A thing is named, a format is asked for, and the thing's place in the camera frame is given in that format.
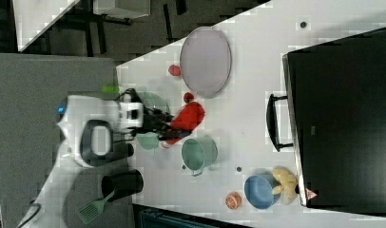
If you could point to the blue metal frame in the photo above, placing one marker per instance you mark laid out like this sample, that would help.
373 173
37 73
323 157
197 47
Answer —
151 217

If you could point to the green object at corner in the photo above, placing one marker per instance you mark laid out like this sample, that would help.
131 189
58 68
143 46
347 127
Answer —
110 89

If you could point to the red plush ketchup bottle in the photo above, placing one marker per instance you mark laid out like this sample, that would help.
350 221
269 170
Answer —
187 119

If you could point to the plush peeled banana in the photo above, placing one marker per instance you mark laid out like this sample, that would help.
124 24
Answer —
287 184

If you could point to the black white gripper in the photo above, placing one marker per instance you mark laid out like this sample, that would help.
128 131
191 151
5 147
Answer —
135 117

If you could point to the orange slice toy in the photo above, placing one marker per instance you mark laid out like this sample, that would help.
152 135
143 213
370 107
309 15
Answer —
233 200

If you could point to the small plush strawberry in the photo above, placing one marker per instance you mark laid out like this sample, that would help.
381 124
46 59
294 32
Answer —
188 97

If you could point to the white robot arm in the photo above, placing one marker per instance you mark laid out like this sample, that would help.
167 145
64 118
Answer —
89 125

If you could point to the green metal mug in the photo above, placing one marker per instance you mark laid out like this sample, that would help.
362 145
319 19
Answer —
199 153

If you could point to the black toaster oven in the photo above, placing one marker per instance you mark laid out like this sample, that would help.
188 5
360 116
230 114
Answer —
336 96

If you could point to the large plush strawberry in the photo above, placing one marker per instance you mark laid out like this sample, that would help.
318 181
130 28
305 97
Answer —
175 70

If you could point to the blue cup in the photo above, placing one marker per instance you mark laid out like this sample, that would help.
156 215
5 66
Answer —
258 191

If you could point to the lilac round plate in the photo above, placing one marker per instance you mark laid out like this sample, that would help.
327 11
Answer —
205 61

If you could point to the green slotted spatula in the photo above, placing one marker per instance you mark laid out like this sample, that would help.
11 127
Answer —
93 210

